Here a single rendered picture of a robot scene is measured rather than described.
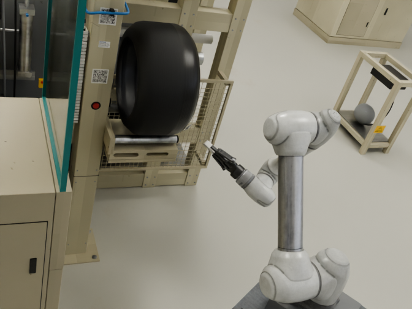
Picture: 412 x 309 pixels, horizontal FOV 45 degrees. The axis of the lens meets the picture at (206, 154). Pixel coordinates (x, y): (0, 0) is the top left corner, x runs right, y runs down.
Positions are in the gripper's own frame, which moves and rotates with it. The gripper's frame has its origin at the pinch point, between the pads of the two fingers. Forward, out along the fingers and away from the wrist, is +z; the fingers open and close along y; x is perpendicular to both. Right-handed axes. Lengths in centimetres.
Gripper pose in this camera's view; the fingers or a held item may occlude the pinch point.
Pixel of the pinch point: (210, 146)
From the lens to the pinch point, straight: 246.5
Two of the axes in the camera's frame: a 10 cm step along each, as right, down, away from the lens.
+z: -7.4, -6.7, -0.3
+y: -3.8, 3.7, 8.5
